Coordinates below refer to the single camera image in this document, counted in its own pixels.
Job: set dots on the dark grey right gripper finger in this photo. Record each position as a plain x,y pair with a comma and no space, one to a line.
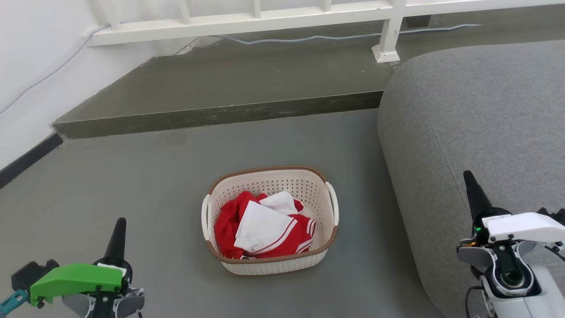
476,196

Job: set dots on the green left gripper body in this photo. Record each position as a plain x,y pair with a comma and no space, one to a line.
75,278

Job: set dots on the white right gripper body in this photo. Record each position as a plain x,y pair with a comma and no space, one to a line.
525,227

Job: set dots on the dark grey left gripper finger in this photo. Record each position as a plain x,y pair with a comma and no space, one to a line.
117,243

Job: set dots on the cream laundry basket brown rim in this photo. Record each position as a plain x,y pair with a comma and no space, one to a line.
273,183

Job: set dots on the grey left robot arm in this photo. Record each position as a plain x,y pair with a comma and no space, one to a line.
128,302

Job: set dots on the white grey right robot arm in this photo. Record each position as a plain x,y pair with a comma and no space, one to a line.
521,291

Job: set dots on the grey fabric sofa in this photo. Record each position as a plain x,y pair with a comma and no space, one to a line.
463,123

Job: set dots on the black baseboard strip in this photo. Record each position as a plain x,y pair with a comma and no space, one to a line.
26,161

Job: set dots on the red and white garment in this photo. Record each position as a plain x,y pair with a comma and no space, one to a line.
260,227

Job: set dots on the white wooden railing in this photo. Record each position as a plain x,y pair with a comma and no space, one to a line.
265,22

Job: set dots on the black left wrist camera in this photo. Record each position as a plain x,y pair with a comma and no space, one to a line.
31,271

